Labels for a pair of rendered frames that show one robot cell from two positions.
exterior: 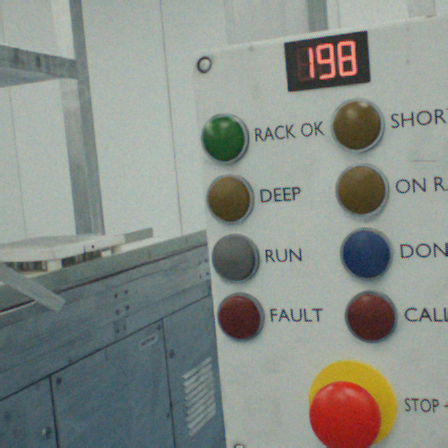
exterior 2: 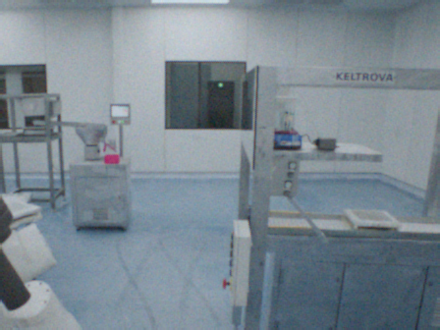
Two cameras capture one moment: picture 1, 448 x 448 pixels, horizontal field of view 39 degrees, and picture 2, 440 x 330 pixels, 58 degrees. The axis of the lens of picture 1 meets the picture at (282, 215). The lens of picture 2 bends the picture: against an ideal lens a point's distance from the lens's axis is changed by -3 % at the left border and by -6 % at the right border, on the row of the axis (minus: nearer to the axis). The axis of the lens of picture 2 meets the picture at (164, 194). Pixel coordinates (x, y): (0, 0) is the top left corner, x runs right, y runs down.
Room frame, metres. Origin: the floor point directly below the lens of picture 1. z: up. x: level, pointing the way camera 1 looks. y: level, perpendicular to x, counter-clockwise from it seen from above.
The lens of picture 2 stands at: (-0.12, -1.28, 1.55)
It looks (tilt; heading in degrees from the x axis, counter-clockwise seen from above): 15 degrees down; 79
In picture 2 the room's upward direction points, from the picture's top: straight up
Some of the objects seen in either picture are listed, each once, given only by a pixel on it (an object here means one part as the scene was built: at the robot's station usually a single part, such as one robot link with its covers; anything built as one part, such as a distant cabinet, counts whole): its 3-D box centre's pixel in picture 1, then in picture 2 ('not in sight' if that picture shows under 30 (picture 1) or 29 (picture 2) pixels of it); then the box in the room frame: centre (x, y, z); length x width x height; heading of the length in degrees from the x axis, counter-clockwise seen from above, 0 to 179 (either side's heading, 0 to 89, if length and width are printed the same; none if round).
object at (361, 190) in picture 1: (361, 190); not in sight; (0.35, -0.04, 0.99); 0.03 x 0.01 x 0.03; 71
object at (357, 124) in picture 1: (356, 125); not in sight; (0.35, -0.04, 1.03); 0.03 x 0.01 x 0.03; 71
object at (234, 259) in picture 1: (234, 258); not in sight; (0.38, 0.03, 0.96); 0.03 x 0.01 x 0.03; 71
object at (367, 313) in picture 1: (370, 317); not in sight; (0.35, -0.04, 0.92); 0.03 x 0.01 x 0.03; 71
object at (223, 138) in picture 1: (223, 138); not in sight; (0.38, 0.03, 1.03); 0.03 x 0.01 x 0.03; 71
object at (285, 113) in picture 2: not in sight; (281, 111); (0.86, 0.67, 1.44); 0.15 x 0.15 x 0.19
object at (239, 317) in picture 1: (239, 317); not in sight; (0.38, 0.03, 0.92); 0.03 x 0.01 x 0.03; 71
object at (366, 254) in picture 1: (365, 254); not in sight; (0.35, -0.04, 0.96); 0.03 x 0.01 x 0.03; 71
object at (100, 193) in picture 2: not in sight; (102, 192); (0.03, 3.30, 0.38); 0.63 x 0.57 x 0.76; 169
